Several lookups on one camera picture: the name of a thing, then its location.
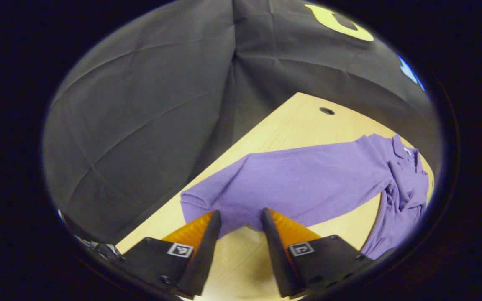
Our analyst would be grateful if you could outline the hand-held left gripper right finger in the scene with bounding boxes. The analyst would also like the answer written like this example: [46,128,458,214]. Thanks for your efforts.
[261,207,375,298]

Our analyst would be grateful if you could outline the black backdrop cloth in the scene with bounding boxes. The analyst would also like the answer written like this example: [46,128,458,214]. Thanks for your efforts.
[42,0,442,245]

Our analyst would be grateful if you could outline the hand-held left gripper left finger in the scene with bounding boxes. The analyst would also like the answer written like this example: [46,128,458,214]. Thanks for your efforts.
[115,210,222,298]

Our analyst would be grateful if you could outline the purple ribbed button cardigan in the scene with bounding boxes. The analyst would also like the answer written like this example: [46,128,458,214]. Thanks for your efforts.
[180,133,430,260]

